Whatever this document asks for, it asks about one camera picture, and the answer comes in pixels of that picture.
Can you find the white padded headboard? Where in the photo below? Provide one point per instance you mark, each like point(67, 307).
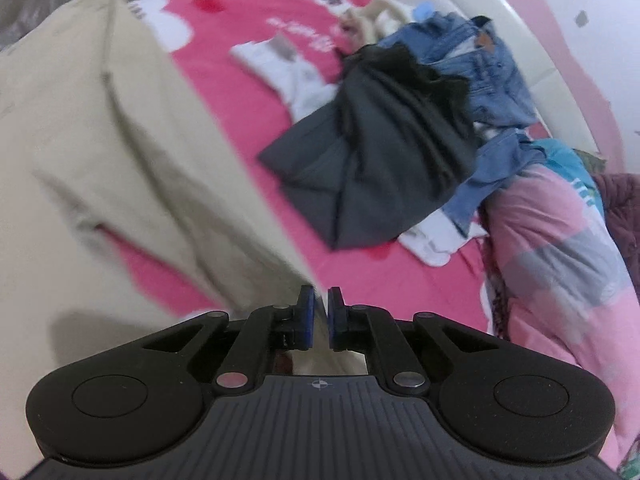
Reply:
point(540, 60)

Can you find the white t-shirt with grey label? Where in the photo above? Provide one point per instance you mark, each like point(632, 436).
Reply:
point(285, 67)

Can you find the white garment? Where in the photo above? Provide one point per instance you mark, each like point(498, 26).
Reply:
point(440, 240)

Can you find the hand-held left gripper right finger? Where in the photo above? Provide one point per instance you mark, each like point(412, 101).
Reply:
point(334, 317)

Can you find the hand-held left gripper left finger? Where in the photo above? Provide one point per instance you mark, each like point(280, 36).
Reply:
point(306, 317)

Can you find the blue jeans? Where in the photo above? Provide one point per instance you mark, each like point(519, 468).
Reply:
point(480, 65)

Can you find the blue denim garment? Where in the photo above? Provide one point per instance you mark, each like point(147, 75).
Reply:
point(492, 170)

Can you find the maroon cloth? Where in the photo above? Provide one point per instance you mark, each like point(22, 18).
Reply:
point(622, 210)

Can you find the dark grey garment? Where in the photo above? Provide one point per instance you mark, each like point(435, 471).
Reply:
point(390, 150)

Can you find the teal cloth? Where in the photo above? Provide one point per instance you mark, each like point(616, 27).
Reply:
point(565, 160)

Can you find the pink patterned quilt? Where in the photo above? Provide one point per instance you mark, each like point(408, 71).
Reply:
point(550, 260)

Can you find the cream garment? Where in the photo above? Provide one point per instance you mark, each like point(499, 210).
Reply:
point(380, 17)

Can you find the pink floral blanket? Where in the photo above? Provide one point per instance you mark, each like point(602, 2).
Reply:
point(240, 60)

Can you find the beige pants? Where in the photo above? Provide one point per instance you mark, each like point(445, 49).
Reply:
point(125, 160)

